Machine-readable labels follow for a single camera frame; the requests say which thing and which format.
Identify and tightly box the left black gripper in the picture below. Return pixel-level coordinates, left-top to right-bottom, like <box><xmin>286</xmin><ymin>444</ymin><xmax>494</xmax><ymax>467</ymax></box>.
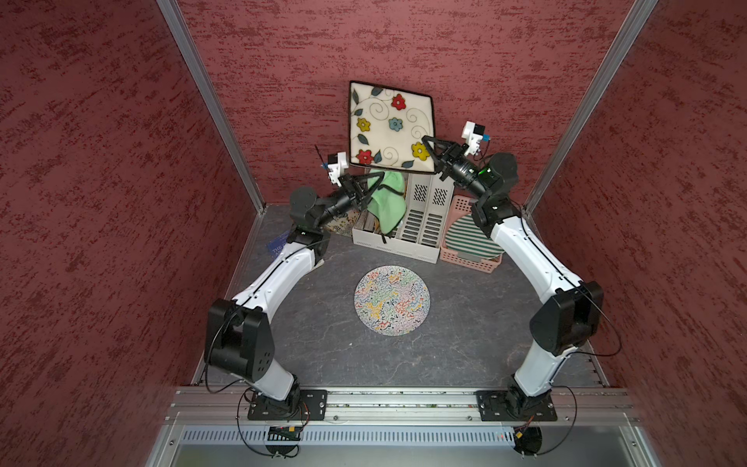
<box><xmin>313</xmin><ymin>169</ymin><xmax>384</xmax><ymax>227</ymax></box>

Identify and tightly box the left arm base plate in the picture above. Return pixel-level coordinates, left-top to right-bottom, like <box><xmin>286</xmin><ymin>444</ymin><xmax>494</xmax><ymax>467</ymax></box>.
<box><xmin>246</xmin><ymin>389</ymin><xmax>329</xmax><ymax>422</ymax></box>

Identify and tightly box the round colourful squiggle plate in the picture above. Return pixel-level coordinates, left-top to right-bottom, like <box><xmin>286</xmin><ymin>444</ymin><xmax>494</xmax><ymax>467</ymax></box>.
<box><xmin>354</xmin><ymin>266</ymin><xmax>431</xmax><ymax>337</ymax></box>

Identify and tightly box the left aluminium corner post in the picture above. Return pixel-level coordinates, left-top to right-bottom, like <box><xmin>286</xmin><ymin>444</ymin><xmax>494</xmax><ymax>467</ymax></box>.
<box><xmin>157</xmin><ymin>0</ymin><xmax>267</xmax><ymax>215</ymax></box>

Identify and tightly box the green microfiber cloth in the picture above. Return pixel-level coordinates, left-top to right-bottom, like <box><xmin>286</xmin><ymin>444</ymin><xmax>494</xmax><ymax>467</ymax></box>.
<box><xmin>367</xmin><ymin>169</ymin><xmax>407</xmax><ymax>242</ymax></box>

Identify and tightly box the square floral plate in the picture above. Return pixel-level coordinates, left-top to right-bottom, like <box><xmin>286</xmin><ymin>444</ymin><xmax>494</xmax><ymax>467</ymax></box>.
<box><xmin>348</xmin><ymin>81</ymin><xmax>435</xmax><ymax>174</ymax></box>

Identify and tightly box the aluminium corner post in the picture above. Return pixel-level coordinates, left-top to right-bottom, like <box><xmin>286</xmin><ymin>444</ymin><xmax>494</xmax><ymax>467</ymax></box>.
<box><xmin>525</xmin><ymin>0</ymin><xmax>658</xmax><ymax>216</ymax></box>
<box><xmin>157</xmin><ymin>0</ymin><xmax>267</xmax><ymax>215</ymax></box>

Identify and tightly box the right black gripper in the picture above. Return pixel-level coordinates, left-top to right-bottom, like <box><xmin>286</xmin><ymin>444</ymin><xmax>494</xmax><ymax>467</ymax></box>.
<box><xmin>425</xmin><ymin>133</ymin><xmax>492</xmax><ymax>200</ymax></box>

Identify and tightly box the pink plastic basket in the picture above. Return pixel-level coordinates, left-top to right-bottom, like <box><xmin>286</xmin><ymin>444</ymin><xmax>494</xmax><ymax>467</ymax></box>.
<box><xmin>440</xmin><ymin>196</ymin><xmax>504</xmax><ymax>274</ymax></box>

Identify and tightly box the blue sunset book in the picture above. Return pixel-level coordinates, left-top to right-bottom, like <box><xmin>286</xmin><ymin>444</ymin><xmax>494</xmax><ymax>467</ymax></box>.
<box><xmin>267</xmin><ymin>230</ymin><xmax>291</xmax><ymax>259</ymax></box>

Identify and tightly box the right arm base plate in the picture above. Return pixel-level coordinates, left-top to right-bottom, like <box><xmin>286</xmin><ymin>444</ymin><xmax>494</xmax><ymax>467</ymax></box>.
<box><xmin>475</xmin><ymin>387</ymin><xmax>558</xmax><ymax>422</ymax></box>

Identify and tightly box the right aluminium corner post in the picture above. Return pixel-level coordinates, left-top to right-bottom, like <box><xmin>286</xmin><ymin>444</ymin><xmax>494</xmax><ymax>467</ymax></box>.
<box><xmin>525</xmin><ymin>0</ymin><xmax>658</xmax><ymax>216</ymax></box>

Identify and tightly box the white magazine file organizer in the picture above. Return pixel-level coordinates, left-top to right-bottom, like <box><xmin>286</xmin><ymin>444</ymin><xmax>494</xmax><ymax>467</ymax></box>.
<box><xmin>352</xmin><ymin>174</ymin><xmax>454</xmax><ymax>264</ymax></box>

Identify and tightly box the aluminium mounting rail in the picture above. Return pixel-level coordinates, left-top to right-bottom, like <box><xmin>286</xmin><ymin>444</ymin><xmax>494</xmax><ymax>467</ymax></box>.
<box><xmin>165</xmin><ymin>386</ymin><xmax>642</xmax><ymax>426</ymax></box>

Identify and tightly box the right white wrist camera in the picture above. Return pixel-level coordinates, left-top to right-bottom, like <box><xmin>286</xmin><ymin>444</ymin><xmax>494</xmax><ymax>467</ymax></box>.
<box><xmin>461</xmin><ymin>121</ymin><xmax>490</xmax><ymax>156</ymax></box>

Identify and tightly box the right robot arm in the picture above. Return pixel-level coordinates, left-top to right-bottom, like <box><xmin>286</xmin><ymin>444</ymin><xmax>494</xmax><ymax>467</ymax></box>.
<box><xmin>422</xmin><ymin>136</ymin><xmax>603</xmax><ymax>420</ymax></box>

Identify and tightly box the floral patterned booklet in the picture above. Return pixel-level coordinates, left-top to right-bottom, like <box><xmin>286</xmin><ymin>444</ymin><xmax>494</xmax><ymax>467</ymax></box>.
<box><xmin>324</xmin><ymin>209</ymin><xmax>362</xmax><ymax>237</ymax></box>

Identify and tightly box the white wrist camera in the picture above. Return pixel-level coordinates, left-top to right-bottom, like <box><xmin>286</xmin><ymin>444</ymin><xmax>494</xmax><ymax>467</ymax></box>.
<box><xmin>322</xmin><ymin>152</ymin><xmax>349</xmax><ymax>187</ymax></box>
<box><xmin>461</xmin><ymin>121</ymin><xmax>490</xmax><ymax>156</ymax></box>

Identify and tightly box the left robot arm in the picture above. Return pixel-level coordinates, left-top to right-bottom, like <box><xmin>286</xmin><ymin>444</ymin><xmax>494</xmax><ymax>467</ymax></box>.
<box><xmin>203</xmin><ymin>171</ymin><xmax>384</xmax><ymax>418</ymax></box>

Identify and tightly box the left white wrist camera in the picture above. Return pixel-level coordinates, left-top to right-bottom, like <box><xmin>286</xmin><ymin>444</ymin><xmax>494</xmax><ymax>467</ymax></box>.
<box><xmin>322</xmin><ymin>152</ymin><xmax>349</xmax><ymax>187</ymax></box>

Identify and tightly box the green striped round plate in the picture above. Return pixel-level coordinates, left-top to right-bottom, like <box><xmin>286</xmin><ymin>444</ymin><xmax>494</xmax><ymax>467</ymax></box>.
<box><xmin>445</xmin><ymin>215</ymin><xmax>504</xmax><ymax>262</ymax></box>

